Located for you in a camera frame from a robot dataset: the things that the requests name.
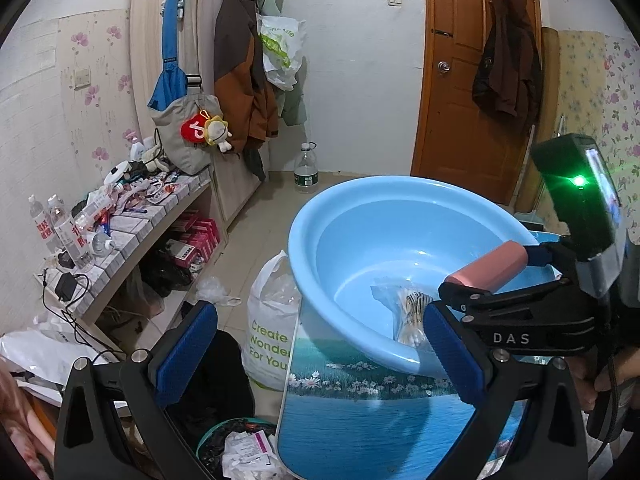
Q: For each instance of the red-label water bottle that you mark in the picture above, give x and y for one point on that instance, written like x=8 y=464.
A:
x=67 y=235
x=42 y=227

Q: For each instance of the white round gadget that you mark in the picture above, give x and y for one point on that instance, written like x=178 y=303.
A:
x=117 y=172

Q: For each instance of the brown wooden door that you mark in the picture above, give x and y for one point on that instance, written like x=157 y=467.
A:
x=455 y=125

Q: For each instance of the pink patterned cloth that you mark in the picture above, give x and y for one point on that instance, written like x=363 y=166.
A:
x=20 y=420

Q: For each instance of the light blue plastic basin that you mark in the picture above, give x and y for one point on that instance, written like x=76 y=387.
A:
x=375 y=240

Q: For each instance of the clear bag of cotton swabs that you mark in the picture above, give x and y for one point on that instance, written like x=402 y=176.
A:
x=407 y=315

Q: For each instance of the beige floral standing mat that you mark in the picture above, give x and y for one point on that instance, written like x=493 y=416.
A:
x=575 y=85

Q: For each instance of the white green-print plastic bag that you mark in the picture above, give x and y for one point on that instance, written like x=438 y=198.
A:
x=280 y=60

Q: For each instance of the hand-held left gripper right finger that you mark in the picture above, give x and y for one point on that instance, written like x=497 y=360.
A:
x=452 y=355

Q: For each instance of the black charger adapter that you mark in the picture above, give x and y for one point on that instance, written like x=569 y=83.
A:
x=66 y=286

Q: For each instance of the white wall socket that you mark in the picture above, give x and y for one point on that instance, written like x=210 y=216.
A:
x=82 y=78

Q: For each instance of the pale green coat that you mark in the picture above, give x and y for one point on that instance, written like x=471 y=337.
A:
x=294 y=107

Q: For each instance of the light wood wardrobe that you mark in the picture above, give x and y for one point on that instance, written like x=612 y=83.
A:
x=150 y=35

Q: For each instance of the yellow plush doll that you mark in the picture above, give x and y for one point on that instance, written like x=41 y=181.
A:
x=218 y=132

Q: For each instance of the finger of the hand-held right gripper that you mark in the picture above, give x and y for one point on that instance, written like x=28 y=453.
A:
x=542 y=255
x=505 y=312

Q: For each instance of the dark brown jacket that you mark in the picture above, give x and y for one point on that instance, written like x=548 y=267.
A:
x=507 y=70

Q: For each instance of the white plastic sack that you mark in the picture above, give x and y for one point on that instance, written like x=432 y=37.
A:
x=40 y=350

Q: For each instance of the pink power bank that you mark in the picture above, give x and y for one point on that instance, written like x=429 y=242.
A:
x=487 y=267

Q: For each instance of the black bag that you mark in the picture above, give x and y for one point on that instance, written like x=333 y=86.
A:
x=220 y=380

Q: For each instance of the grey tote bag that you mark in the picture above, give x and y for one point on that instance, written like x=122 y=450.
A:
x=177 y=150

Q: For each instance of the blue sling bag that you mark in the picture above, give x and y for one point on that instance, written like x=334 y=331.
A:
x=172 y=75

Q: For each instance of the stack of red boxes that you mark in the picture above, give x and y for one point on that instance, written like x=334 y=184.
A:
x=202 y=235

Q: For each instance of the brown and orange jacket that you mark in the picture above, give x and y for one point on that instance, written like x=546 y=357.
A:
x=235 y=50

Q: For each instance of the person's right hand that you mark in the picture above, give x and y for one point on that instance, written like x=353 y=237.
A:
x=580 y=372

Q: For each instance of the large clear water bottle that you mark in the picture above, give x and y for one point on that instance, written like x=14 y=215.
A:
x=305 y=170

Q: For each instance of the white shopping bag green text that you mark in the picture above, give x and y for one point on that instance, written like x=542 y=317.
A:
x=270 y=310

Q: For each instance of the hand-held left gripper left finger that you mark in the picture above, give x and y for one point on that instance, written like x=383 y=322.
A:
x=185 y=355

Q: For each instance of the teal rim trash bin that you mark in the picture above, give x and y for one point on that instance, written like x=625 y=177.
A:
x=235 y=442

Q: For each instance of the red heart plush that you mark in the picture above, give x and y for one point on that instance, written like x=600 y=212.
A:
x=192 y=130

